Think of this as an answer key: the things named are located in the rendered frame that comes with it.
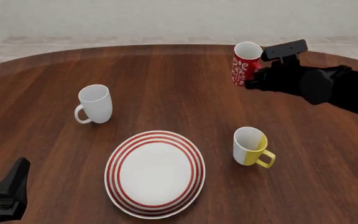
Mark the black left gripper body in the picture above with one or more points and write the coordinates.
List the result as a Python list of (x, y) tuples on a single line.
[(2, 210)]

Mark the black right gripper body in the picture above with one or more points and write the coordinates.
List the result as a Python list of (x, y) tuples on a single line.
[(283, 78)]

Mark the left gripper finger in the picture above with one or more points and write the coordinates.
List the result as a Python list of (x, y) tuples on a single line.
[(12, 179)]

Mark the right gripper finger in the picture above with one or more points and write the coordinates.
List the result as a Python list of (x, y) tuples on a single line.
[(253, 84), (259, 72)]

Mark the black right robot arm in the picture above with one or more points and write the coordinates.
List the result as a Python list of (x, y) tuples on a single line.
[(322, 86)]

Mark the red patterned mug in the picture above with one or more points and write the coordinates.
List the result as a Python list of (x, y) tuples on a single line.
[(243, 66)]

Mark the small flat plate on stalk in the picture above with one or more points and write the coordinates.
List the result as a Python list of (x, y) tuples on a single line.
[(286, 51)]

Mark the white and yellow mug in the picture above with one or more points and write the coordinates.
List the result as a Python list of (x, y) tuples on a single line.
[(244, 151)]

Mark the white plate with red rings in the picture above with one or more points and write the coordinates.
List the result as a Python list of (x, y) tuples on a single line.
[(155, 173)]

